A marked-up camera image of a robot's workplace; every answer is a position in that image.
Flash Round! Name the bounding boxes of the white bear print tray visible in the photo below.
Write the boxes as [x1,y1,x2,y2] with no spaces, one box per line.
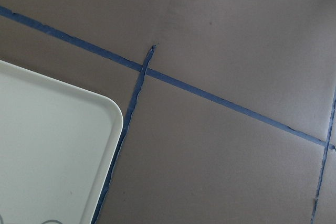
[1,61,123,223]

